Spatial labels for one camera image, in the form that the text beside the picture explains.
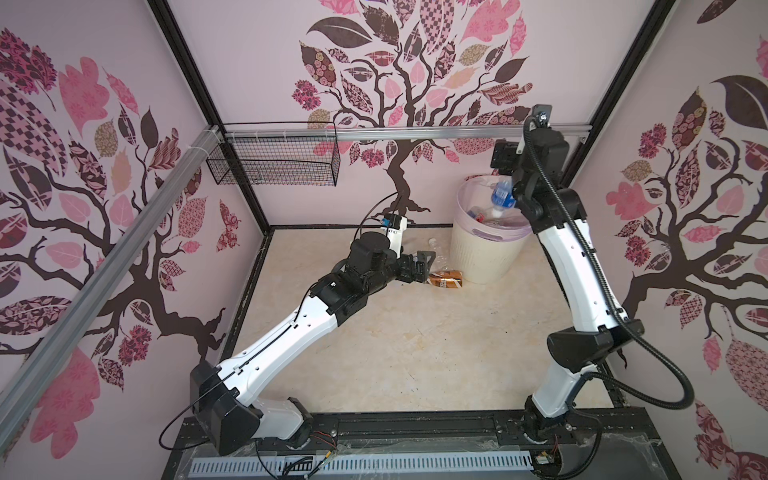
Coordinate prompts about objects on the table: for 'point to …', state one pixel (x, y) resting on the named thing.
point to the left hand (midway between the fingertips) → (419, 256)
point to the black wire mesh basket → (298, 154)
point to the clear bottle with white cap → (441, 258)
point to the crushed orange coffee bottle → (446, 279)
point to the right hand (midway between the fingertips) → (529, 138)
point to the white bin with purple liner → (486, 249)
